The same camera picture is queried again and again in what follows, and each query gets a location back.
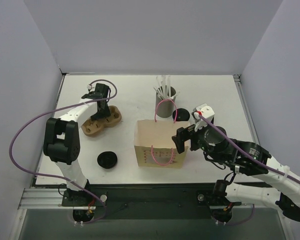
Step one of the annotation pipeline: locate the beige pink paper bag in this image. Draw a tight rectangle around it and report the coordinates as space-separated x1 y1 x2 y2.
134 107 190 169

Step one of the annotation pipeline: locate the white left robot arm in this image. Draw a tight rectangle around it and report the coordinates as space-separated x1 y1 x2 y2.
43 83 111 206

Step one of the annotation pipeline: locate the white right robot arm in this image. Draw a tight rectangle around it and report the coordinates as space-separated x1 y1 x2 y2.
171 124 300 223

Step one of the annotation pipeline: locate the grey cylindrical holder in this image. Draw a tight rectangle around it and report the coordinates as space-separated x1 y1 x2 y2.
155 93 175 118

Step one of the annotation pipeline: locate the brown cardboard cup carrier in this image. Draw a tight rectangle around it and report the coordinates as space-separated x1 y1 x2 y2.
81 105 122 138

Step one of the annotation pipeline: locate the white stirrer sticks bundle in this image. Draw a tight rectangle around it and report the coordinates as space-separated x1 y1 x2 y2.
153 75 180 100

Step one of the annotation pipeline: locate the black cup lid stack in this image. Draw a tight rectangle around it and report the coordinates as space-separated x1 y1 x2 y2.
97 151 118 169

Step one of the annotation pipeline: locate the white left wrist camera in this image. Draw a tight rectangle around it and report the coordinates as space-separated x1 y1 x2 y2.
87 84 96 94

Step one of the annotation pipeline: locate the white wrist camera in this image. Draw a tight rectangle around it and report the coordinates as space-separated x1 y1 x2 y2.
191 103 215 132
87 84 96 94

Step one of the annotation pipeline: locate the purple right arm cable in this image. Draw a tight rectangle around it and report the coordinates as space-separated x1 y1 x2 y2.
194 112 300 226

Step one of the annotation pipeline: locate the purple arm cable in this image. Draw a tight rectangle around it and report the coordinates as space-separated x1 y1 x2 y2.
194 112 300 226
9 79 118 225

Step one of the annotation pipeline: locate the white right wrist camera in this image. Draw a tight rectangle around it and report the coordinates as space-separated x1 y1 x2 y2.
191 103 215 132

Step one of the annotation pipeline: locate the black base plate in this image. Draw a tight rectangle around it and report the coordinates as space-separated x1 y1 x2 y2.
62 183 242 221

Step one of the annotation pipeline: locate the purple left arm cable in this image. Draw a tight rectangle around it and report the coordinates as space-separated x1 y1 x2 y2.
9 79 118 225

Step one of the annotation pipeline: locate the aluminium frame rail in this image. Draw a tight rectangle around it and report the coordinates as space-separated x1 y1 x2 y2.
18 187 73 210

